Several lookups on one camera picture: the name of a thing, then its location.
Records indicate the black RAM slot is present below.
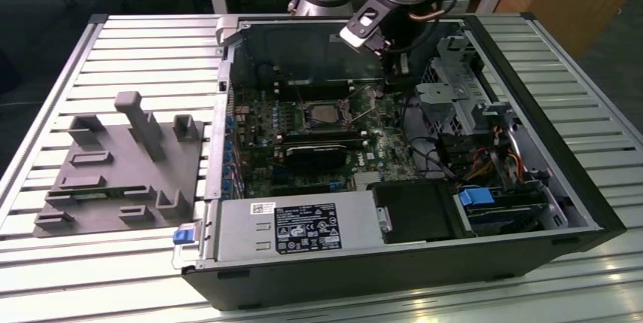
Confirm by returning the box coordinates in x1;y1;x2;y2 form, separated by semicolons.
285;138;364;144
285;131;363;137
279;78;352;87
279;85;352;94

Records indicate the CPU socket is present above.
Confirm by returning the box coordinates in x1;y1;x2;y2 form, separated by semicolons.
296;99;353;132

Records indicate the silver drive cage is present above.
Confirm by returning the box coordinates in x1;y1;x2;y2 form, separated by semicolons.
412;35;509;136

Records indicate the black graphics card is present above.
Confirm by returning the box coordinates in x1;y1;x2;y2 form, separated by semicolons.
283;143;349;171

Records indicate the silver chipset heatsink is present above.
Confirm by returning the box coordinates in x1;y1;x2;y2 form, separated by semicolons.
352;171;387;190

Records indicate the green motherboard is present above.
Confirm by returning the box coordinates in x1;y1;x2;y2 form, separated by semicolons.
231;78;419;200

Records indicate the blue disk carrier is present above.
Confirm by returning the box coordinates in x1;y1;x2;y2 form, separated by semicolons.
456;185;551;238

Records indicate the silver power supply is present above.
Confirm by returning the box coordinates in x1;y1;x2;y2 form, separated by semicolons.
197;190;392;264

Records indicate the black PC case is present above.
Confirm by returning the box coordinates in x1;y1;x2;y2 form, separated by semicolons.
180;11;628;311

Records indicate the gray parts rack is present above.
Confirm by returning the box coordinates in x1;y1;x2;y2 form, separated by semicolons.
30;90;207;240

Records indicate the blue plastic latch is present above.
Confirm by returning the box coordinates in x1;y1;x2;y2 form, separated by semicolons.
171;224;195;246

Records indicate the green RAM stick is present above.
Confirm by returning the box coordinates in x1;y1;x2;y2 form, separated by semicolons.
69;191;129;202

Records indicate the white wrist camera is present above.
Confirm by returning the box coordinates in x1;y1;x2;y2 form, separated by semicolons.
339;0;393;56

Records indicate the yellow power wire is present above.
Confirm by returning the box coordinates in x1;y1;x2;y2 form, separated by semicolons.
464;153;527;183

